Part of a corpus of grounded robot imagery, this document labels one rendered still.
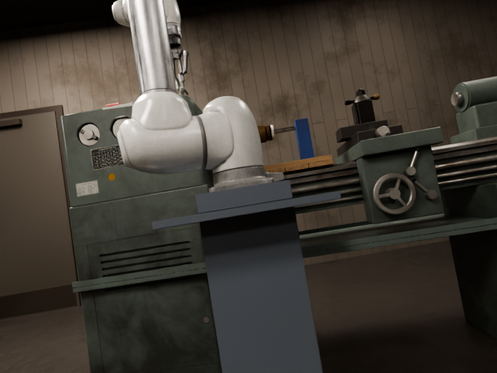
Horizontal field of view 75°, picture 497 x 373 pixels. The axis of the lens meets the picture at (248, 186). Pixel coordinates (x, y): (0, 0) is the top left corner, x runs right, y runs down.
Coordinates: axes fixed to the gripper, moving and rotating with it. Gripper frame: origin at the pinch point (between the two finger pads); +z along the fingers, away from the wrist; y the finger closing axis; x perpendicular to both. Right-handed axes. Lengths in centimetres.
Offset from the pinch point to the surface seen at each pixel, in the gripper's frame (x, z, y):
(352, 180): -4, 57, 68
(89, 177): -14, 39, -41
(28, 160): 181, -25, -218
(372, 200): -14, 67, 71
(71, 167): -14, 33, -48
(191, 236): -14, 69, -1
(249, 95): 218, -62, 25
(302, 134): 8, 32, 52
